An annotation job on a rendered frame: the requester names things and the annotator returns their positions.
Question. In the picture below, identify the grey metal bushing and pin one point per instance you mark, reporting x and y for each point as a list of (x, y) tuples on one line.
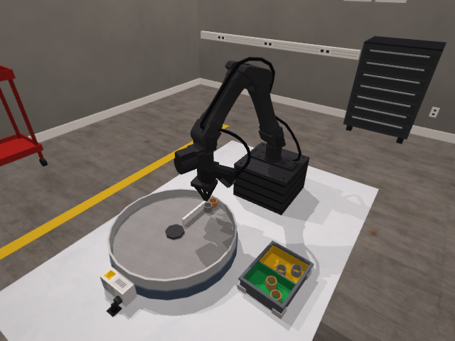
[(295, 273), (208, 207), (281, 267)]

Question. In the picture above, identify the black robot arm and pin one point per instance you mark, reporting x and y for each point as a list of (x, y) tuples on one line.
[(201, 152)]

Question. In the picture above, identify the green bin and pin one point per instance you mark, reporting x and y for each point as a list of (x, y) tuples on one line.
[(258, 275)]

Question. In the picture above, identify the dark grey divided bin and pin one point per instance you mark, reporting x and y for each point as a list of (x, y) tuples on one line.
[(260, 295)]

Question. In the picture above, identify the yellow bin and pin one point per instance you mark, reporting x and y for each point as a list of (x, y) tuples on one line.
[(276, 256)]

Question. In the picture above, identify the grey round turntable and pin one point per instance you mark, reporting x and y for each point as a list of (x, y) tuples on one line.
[(165, 235)]

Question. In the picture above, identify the bronze bushing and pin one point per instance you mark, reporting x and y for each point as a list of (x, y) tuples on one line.
[(214, 202), (271, 286), (276, 293)]

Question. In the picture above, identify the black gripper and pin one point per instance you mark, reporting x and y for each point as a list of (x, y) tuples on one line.
[(203, 188)]

